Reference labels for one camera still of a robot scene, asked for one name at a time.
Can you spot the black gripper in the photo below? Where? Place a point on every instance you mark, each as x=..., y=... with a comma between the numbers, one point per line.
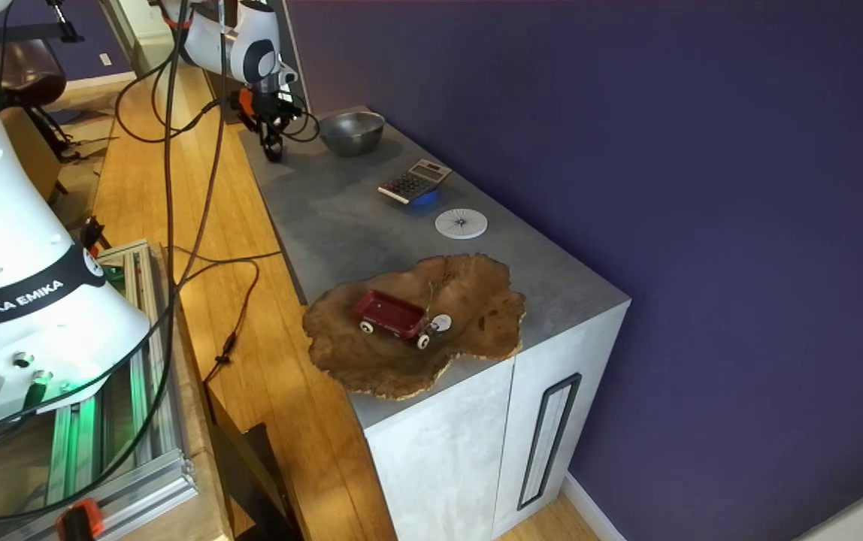
x=268, y=103

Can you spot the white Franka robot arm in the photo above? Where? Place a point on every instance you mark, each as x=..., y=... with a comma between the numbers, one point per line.
x=11, y=251

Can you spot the white circular disc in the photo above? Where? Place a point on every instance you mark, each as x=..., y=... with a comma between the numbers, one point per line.
x=460, y=221

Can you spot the round metal bowl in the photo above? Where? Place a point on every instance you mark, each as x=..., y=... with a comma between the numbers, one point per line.
x=353, y=130

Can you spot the small grey box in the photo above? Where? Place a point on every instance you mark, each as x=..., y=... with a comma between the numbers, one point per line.
x=416, y=180

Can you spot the red toy wagon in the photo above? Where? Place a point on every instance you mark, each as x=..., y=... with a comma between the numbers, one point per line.
x=392, y=317

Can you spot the dark brown chair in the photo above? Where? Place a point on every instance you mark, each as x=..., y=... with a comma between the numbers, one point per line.
x=29, y=79

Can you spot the brown wooden leaf-shaped plate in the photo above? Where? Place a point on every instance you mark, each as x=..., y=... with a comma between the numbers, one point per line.
x=471, y=301

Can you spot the grey concrete-look cabinet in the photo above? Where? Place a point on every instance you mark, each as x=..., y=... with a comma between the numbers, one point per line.
x=449, y=440

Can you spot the aluminium robot stand frame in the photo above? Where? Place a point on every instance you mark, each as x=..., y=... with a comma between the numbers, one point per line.
x=102, y=451

